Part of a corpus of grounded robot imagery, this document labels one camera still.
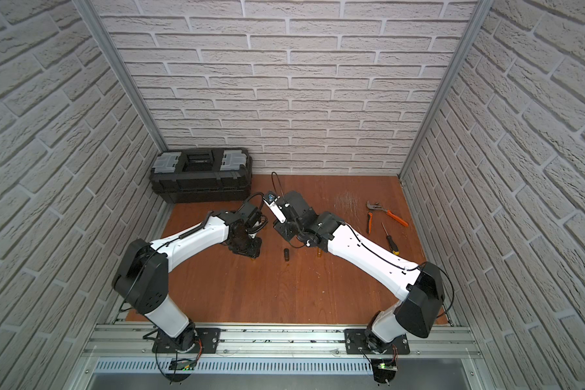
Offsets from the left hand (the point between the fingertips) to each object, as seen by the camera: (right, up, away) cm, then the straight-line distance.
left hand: (257, 249), depth 87 cm
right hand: (+11, +13, -10) cm, 20 cm away
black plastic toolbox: (-25, +28, +11) cm, 39 cm away
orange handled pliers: (+51, +15, +20) cm, 57 cm away
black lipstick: (+11, -2, +1) cm, 11 cm away
